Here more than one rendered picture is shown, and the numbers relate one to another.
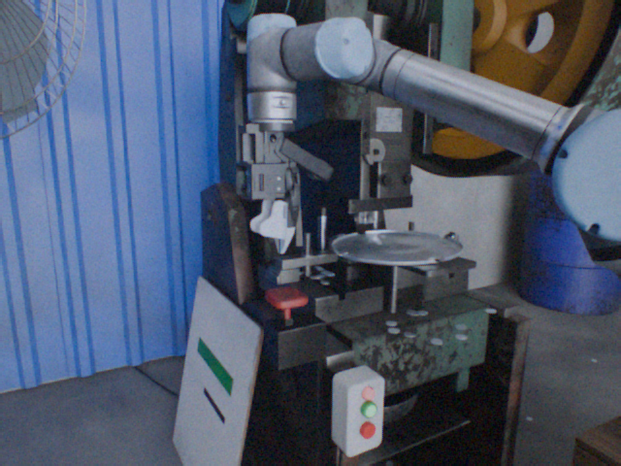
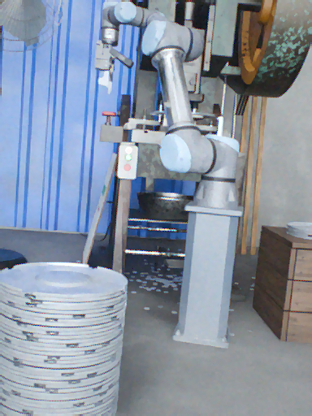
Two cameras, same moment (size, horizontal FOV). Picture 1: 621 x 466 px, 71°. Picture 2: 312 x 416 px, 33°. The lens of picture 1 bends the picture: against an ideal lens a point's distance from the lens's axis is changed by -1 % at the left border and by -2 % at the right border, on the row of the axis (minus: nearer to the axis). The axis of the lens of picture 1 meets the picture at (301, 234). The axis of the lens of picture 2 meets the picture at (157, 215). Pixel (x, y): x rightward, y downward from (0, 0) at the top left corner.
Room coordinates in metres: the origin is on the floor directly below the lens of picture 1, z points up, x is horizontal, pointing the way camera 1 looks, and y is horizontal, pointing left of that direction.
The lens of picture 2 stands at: (-1.27, -1.03, 0.61)
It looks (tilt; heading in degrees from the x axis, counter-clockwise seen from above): 7 degrees down; 22
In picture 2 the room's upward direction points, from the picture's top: 5 degrees clockwise
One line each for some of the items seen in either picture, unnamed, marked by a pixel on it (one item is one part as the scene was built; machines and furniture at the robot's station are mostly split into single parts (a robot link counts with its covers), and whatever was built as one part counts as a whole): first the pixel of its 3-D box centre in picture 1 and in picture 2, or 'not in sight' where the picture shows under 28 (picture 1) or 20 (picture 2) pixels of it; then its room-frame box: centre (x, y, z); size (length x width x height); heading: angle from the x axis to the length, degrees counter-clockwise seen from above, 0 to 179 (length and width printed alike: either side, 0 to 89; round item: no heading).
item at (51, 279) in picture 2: not in sight; (63, 278); (-0.26, -0.41, 0.31); 0.29 x 0.29 x 0.01
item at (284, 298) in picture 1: (285, 313); (108, 121); (0.73, 0.03, 0.72); 0.07 x 0.06 x 0.08; 28
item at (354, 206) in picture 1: (362, 205); (179, 100); (1.09, -0.15, 0.86); 0.20 x 0.16 x 0.05; 118
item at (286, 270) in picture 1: (304, 254); (142, 119); (1.00, -0.01, 0.76); 0.17 x 0.06 x 0.10; 118
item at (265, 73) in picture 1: (273, 56); (111, 16); (0.71, 0.04, 1.14); 0.09 x 0.08 x 0.11; 53
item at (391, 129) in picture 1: (376, 132); (184, 60); (1.05, -0.17, 1.04); 0.17 x 0.15 x 0.30; 28
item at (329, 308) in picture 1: (361, 278); (176, 140); (1.08, -0.15, 0.68); 0.45 x 0.30 x 0.06; 118
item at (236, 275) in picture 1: (245, 359); (115, 181); (1.08, 0.15, 0.45); 0.92 x 0.12 x 0.90; 28
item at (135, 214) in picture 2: (355, 404); (169, 216); (1.09, -0.15, 0.31); 0.43 x 0.42 x 0.01; 118
